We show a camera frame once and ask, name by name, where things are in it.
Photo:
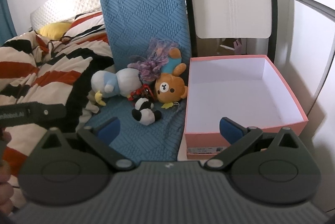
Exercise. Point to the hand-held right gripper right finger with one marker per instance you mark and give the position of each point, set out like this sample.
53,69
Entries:
229,127

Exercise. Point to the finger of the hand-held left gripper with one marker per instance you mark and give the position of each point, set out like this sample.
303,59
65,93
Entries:
49,110

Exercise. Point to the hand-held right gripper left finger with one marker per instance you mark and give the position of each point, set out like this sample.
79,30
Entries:
110,126

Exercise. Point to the panda plush toy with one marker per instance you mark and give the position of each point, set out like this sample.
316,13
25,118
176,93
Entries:
144,114

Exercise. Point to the pink cardboard box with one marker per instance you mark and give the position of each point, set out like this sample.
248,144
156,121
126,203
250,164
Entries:
235,85

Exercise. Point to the reddish hair claw clip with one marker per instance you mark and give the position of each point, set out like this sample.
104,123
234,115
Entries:
140,92

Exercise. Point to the purple organza scrunchie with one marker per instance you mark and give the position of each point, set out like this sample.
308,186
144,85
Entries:
151,67

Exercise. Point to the person's left hand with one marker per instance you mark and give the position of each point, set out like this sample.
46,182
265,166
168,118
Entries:
5,194

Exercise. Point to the orange black striped blanket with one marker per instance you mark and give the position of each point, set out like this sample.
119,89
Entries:
52,75

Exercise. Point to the white blue penguin plush toy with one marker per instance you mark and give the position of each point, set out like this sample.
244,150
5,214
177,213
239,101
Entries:
125,80

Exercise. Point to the brown bear plush toy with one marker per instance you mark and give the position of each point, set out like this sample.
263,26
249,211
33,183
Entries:
165,86

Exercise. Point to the yellow pillow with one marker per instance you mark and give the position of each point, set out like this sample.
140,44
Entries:
53,30

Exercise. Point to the striped pillow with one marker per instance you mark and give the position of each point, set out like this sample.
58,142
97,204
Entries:
87,25

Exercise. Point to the teal curtain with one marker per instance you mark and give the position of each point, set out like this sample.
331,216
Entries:
4,12

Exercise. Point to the round glass table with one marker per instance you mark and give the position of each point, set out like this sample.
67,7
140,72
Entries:
293,43

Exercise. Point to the blue textured cushion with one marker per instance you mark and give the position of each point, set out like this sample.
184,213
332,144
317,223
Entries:
144,17

